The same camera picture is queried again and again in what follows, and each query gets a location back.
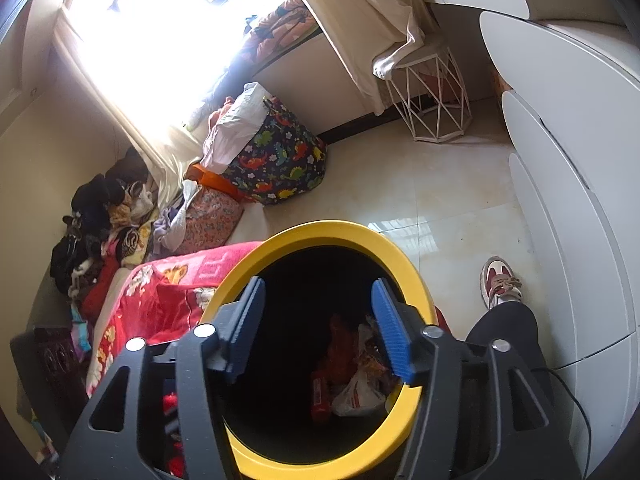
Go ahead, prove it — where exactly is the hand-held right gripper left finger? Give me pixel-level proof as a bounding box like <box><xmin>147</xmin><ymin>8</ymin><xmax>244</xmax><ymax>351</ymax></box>
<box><xmin>60</xmin><ymin>276</ymin><xmax>268</xmax><ymax>480</ymax></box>

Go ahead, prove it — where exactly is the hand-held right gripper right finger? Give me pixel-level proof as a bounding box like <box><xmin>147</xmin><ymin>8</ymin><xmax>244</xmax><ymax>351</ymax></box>
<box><xmin>370</xmin><ymin>277</ymin><xmax>584</xmax><ymax>480</ymax></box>

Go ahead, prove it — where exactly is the small white printed plastic bag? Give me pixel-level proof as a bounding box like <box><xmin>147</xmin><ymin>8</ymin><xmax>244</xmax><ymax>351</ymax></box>
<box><xmin>331</xmin><ymin>366</ymin><xmax>394</xmax><ymax>418</ymax></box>

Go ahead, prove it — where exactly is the red tube wrapper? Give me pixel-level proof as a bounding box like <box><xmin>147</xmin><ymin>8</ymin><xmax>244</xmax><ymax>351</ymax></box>
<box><xmin>309</xmin><ymin>376</ymin><xmax>334</xmax><ymax>424</ymax></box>

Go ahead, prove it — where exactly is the yellow rimmed black bin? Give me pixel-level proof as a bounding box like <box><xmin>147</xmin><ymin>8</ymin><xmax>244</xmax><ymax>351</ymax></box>
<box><xmin>196</xmin><ymin>219</ymin><xmax>442</xmax><ymax>477</ymax></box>

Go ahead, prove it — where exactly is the red plastic bag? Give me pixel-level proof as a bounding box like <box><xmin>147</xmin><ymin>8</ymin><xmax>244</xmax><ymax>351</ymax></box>
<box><xmin>319</xmin><ymin>311</ymin><xmax>367</xmax><ymax>387</ymax></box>

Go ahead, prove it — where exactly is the red floral blanket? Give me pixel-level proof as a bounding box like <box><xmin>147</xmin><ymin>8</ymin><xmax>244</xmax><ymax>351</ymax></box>
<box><xmin>85</xmin><ymin>241</ymin><xmax>266</xmax><ymax>478</ymax></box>

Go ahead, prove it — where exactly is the floral fabric bag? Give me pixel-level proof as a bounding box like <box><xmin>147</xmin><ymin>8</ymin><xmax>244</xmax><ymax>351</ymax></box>
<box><xmin>171</xmin><ymin>186</ymin><xmax>247</xmax><ymax>257</ymax></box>

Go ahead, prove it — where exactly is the person's right leg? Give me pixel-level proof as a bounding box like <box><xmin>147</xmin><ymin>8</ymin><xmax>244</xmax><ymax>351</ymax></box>
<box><xmin>463</xmin><ymin>301</ymin><xmax>557</xmax><ymax>412</ymax></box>

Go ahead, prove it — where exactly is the white red sneaker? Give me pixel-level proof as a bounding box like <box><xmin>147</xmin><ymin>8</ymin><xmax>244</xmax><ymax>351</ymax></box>
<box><xmin>479</xmin><ymin>255</ymin><xmax>524</xmax><ymax>312</ymax></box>

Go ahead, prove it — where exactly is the pale purple cloth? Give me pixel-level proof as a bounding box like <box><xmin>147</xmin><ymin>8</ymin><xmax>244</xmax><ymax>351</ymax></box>
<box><xmin>149</xmin><ymin>179</ymin><xmax>202</xmax><ymax>254</ymax></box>

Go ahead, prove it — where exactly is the bed with grey headboard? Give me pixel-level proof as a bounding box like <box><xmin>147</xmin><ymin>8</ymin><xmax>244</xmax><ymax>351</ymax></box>
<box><xmin>30</xmin><ymin>255</ymin><xmax>138</xmax><ymax>361</ymax></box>

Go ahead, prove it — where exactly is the orange bag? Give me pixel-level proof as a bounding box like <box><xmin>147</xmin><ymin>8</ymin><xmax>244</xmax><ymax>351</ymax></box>
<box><xmin>184</xmin><ymin>161</ymin><xmax>247</xmax><ymax>202</ymax></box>

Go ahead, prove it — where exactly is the dinosaur print laundry basket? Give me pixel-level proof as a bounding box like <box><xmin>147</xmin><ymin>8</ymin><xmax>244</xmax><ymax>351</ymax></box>
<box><xmin>219</xmin><ymin>96</ymin><xmax>329</xmax><ymax>207</ymax></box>

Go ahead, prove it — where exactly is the striped purple blue cloth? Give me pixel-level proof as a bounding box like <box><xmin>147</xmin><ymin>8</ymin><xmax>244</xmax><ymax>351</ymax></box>
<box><xmin>69</xmin><ymin>304</ymin><xmax>94</xmax><ymax>357</ymax></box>

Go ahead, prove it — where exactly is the cream curtain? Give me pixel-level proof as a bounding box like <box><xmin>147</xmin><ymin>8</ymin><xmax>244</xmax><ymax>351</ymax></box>
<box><xmin>276</xmin><ymin>0</ymin><xmax>442</xmax><ymax>117</ymax></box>
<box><xmin>100</xmin><ymin>85</ymin><xmax>212</xmax><ymax>187</ymax></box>

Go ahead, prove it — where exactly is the large white plastic bag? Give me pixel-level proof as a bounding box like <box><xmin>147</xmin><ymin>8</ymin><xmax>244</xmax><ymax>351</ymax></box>
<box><xmin>199</xmin><ymin>80</ymin><xmax>274</xmax><ymax>174</ymax></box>

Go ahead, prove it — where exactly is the pile of clothes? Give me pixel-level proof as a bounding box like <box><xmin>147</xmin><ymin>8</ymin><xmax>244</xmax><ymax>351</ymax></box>
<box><xmin>48</xmin><ymin>146</ymin><xmax>157</xmax><ymax>307</ymax></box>

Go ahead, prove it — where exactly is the dark wooden cabinet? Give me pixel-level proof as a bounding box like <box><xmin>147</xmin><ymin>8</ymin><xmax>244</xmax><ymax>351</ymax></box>
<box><xmin>9</xmin><ymin>326</ymin><xmax>89</xmax><ymax>442</ymax></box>

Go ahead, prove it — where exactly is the pink cloth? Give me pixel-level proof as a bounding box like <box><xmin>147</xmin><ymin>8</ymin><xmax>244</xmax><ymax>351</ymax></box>
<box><xmin>206</xmin><ymin>96</ymin><xmax>237</xmax><ymax>129</ymax></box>

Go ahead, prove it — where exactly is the white dresser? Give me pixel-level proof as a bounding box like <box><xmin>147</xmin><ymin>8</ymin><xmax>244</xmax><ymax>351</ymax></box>
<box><xmin>419</xmin><ymin>0</ymin><xmax>640</xmax><ymax>477</ymax></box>

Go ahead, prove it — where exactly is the orange patterned blanket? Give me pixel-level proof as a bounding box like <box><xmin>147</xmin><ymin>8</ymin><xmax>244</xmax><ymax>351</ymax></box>
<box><xmin>239</xmin><ymin>0</ymin><xmax>322</xmax><ymax>64</ymax></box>

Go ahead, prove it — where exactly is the black framed window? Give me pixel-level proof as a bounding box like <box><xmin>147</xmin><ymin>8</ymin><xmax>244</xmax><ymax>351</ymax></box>
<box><xmin>64</xmin><ymin>0</ymin><xmax>322</xmax><ymax>127</ymax></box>

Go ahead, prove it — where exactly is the white wire basket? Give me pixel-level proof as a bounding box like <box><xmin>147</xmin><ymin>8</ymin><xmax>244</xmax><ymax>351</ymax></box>
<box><xmin>383</xmin><ymin>44</ymin><xmax>474</xmax><ymax>144</ymax></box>

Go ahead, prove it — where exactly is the black cable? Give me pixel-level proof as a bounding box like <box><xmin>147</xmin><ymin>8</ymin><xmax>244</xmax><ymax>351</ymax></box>
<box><xmin>529</xmin><ymin>365</ymin><xmax>594</xmax><ymax>467</ymax></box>

